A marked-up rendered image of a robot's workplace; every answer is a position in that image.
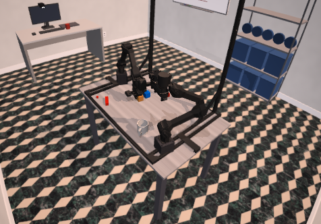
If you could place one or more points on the grey mug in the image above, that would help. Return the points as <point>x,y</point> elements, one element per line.
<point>142,129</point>

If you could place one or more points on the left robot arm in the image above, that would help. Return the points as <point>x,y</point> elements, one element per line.
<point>164,81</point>

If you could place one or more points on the blue cube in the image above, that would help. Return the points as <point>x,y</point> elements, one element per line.
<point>146,94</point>

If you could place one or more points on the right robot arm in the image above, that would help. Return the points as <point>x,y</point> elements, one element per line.
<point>127,48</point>

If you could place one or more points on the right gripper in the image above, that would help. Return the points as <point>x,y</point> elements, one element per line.
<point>129,93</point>

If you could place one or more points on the orange wooden cube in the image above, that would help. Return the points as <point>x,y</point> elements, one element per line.
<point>140,98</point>

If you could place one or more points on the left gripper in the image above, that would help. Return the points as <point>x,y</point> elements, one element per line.
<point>142,84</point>

